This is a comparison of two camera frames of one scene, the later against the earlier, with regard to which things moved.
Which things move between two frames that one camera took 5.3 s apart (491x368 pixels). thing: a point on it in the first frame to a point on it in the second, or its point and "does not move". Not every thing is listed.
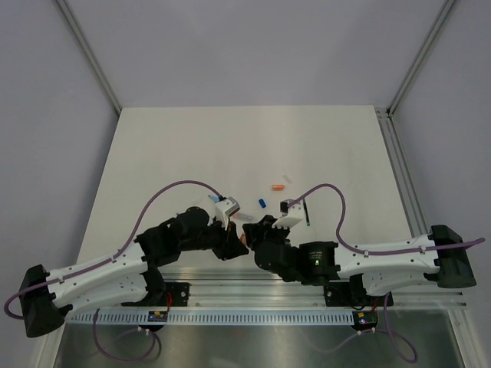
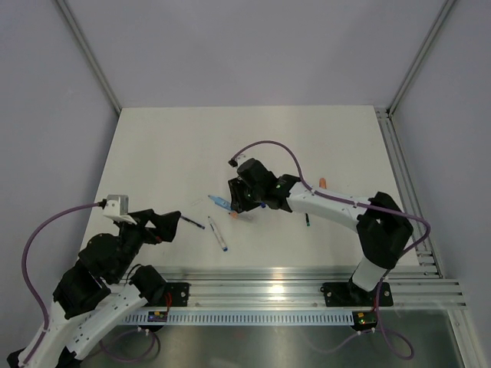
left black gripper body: (219, 238) to (133, 237)
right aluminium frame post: (419, 57) does not move
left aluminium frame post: (89, 54) does not move
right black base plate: (346, 294) does not move
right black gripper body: (268, 234) to (257, 195)
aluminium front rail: (266, 289) does not move
